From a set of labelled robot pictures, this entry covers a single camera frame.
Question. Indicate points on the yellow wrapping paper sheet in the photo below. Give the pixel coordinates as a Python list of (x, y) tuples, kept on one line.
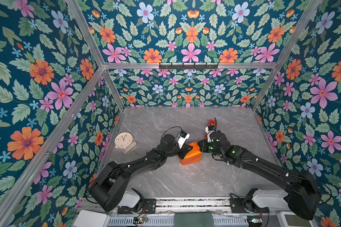
[(191, 154)]

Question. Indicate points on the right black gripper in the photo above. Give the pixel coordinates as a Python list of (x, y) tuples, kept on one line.
[(202, 144)]

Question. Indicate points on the white box bottom left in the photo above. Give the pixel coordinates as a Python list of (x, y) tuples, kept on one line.
[(91, 219)]

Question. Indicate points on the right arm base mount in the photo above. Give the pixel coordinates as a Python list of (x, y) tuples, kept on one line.
[(245, 205)]

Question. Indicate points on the round white analog clock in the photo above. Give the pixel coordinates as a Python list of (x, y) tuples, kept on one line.
[(123, 140)]

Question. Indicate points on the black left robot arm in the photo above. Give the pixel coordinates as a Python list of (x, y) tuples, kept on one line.
[(109, 187)]

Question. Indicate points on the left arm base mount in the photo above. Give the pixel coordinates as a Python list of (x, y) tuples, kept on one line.
[(134, 203)]

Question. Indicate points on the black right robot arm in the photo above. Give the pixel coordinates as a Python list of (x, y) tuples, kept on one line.
[(303, 194)]

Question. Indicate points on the green centre box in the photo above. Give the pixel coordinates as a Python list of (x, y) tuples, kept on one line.
[(203, 219)]

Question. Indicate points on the red tape dispenser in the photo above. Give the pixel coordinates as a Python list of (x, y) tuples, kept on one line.
[(212, 125)]

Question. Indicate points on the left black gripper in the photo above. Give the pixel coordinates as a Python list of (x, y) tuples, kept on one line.
[(183, 148)]

